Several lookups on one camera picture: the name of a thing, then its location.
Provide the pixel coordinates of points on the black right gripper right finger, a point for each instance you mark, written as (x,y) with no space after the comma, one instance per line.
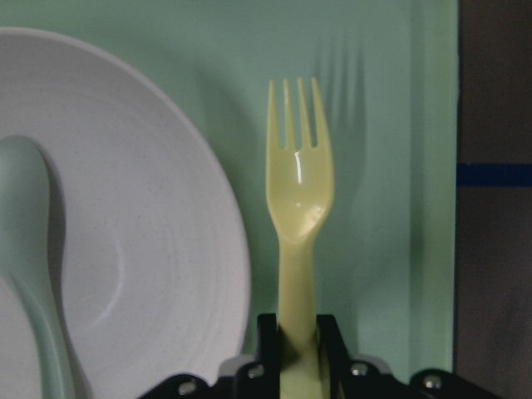
(347,376)

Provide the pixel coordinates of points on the grey-green plastic spoon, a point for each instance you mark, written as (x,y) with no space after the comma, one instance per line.
(25,204)

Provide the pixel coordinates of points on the white round plate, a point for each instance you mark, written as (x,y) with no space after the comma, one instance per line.
(147,248)

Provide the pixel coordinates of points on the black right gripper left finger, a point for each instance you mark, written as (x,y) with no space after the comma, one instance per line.
(260,378)

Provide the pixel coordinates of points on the yellow plastic fork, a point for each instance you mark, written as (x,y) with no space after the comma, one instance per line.
(299,180)

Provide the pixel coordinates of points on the mint green tray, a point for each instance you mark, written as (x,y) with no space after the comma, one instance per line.
(387,72)

